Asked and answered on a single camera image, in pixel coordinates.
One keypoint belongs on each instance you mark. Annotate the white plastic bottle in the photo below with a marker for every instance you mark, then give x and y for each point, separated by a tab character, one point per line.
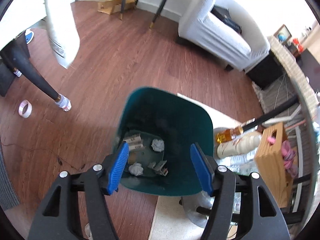
240	146

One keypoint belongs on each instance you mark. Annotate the grey armchair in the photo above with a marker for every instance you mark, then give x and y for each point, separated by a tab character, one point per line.
201	27

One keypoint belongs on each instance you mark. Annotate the dark green trash bin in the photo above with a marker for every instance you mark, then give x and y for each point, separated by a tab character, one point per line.
168	125

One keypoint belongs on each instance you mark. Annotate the framed picture on desk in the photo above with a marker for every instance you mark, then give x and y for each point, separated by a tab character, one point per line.
283	34

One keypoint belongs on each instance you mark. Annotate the wooden crate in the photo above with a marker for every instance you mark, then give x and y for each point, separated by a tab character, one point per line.
271	164

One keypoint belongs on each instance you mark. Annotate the dark grey floor mat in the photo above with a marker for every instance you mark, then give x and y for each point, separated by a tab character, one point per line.
8	196

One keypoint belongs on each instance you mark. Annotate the patterned white tablecloth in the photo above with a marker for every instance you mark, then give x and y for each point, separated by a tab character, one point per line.
62	32

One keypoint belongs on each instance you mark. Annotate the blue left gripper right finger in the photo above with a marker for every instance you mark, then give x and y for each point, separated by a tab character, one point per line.
202	168

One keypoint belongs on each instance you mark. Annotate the tape roll on floor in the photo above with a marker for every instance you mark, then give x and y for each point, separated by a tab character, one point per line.
25	109

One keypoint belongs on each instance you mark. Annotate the beige fringed desk cloth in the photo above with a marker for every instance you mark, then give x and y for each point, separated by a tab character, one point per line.
295	73

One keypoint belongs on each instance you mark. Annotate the amber glass bottle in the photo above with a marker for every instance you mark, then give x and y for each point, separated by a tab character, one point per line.
229	134

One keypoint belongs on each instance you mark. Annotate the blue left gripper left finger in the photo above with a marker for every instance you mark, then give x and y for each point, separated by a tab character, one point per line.
116	167

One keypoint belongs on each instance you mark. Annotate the black handbag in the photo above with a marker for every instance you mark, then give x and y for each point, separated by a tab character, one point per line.
223	15

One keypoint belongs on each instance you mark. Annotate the cardboard box on floor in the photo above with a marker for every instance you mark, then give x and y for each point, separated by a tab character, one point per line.
114	6

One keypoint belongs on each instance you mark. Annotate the black table leg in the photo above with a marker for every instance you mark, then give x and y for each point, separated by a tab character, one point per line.
15	57

